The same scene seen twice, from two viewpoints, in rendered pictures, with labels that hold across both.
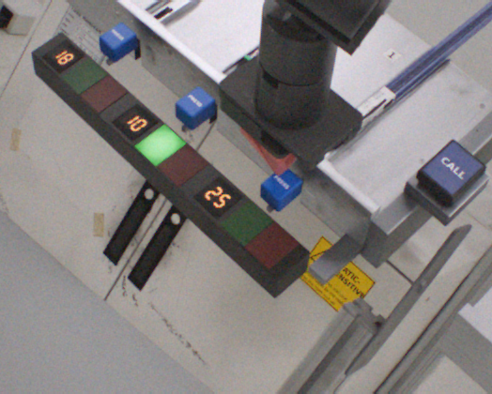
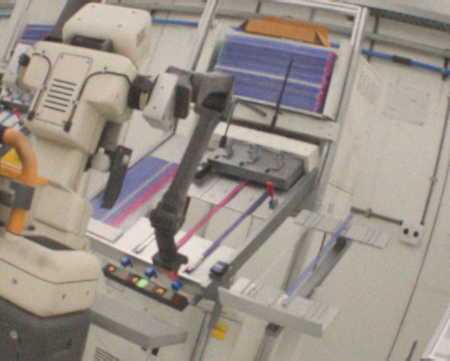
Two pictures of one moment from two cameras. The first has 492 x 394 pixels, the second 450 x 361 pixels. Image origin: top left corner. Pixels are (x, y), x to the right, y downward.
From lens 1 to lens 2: 1.33 m
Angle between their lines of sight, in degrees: 24
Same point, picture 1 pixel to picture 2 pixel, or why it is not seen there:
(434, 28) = (277, 272)
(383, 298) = (231, 330)
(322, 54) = (169, 239)
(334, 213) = (193, 289)
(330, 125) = (179, 259)
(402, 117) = (207, 261)
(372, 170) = (200, 275)
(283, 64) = (162, 243)
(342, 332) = (203, 318)
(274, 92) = (162, 253)
